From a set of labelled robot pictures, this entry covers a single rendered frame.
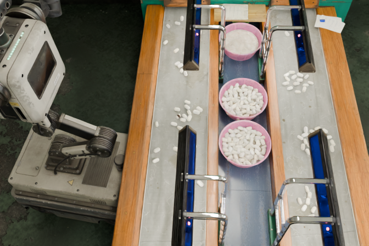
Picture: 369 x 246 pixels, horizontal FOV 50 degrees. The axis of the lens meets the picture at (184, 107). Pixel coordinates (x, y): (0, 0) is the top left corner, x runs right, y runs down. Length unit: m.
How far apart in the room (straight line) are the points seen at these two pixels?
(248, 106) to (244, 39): 0.51
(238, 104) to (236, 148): 0.28
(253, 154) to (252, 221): 0.33
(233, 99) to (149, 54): 0.58
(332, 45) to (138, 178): 1.39
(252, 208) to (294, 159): 0.33
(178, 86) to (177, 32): 0.42
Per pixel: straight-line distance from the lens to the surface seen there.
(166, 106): 2.20
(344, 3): 2.82
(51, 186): 2.41
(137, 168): 2.01
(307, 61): 1.97
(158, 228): 1.91
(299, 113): 2.23
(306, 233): 1.96
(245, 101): 2.22
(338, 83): 2.38
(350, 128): 2.23
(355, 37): 3.77
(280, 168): 2.02
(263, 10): 2.66
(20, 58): 1.62
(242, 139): 2.10
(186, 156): 1.63
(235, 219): 1.99
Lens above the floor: 2.57
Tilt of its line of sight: 56 degrees down
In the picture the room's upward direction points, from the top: 3 degrees counter-clockwise
